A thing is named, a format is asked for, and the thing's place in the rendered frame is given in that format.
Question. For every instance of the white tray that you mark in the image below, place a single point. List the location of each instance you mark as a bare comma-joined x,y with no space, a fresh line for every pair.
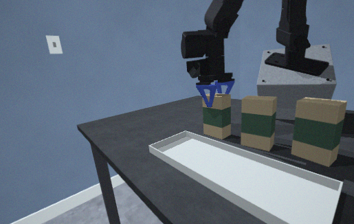
278,193

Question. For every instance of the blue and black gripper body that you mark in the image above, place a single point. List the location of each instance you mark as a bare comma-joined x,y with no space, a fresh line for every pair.
216,67

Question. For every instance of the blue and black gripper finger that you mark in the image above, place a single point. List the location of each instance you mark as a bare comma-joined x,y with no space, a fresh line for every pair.
229,84
212,89

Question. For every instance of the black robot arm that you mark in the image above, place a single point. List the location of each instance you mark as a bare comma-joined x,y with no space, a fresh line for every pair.
219,18

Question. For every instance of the tan block with green band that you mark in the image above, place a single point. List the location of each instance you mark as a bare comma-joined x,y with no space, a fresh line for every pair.
257,115
214,117
317,129

